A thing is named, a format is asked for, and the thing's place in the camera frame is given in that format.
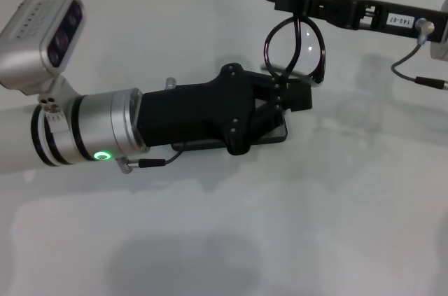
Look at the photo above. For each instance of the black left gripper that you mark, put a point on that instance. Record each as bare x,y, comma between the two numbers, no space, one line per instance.
196,114

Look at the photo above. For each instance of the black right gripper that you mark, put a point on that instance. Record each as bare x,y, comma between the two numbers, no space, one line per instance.
381,17

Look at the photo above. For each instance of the black glasses case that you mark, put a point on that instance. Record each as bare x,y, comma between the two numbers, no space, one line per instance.
276,133

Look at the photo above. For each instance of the black round glasses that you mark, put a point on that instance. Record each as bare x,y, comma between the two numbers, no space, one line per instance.
308,47

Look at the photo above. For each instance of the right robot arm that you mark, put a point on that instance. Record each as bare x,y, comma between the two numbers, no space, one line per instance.
441,51

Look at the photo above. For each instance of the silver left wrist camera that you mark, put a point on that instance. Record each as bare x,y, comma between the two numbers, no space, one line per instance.
24,47

